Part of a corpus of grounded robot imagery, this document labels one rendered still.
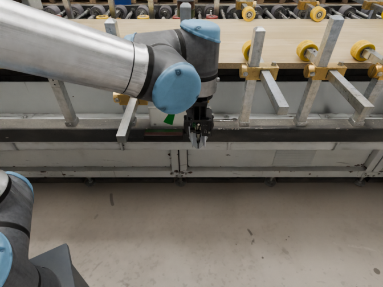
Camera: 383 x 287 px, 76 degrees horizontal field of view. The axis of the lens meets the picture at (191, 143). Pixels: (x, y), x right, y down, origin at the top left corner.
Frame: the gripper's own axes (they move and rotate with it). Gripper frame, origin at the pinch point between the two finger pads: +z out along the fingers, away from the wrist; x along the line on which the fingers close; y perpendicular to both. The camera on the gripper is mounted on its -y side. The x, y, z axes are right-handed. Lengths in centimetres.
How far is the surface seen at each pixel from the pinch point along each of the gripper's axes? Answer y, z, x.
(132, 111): -15.1, -2.7, -23.8
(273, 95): -7.6, -13.4, 23.4
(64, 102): -26, 0, -54
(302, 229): -18, 82, 64
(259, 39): -25.9, -24.7, 21.0
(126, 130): -3.7, -2.5, -23.7
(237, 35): -85, -9, 24
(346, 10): -173, -4, 130
